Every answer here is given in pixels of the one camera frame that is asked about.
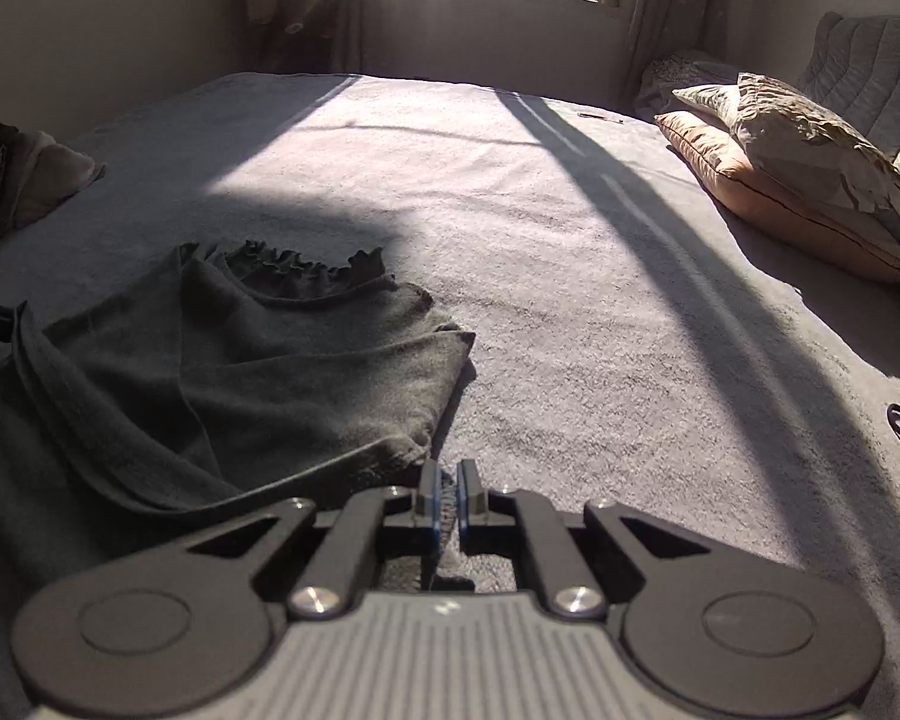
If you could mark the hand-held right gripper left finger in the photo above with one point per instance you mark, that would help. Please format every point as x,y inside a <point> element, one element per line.
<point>433,521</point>

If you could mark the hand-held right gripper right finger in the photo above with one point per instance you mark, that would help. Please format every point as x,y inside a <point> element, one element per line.
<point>463,517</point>

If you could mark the dark grey ruffle-neck sweater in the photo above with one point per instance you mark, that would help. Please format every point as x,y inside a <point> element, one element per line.
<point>232,360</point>

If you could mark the beige folded cloth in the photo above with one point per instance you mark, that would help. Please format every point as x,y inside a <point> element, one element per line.
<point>52,169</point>

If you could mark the small hair pin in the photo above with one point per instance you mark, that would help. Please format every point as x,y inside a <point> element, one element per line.
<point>601,117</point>

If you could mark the curtain with round patches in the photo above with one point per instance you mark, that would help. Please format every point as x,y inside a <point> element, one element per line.
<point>307,7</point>

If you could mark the orange pillow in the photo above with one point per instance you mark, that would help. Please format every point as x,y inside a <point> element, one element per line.
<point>757,180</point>

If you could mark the grey floral pillow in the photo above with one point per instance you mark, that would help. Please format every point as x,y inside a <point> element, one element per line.
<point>682,79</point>

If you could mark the beige patterned pillow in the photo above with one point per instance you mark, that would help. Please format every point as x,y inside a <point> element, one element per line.
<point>817,142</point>

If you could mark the grey-green quilted comforter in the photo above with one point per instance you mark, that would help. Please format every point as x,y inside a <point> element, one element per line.
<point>870,75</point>

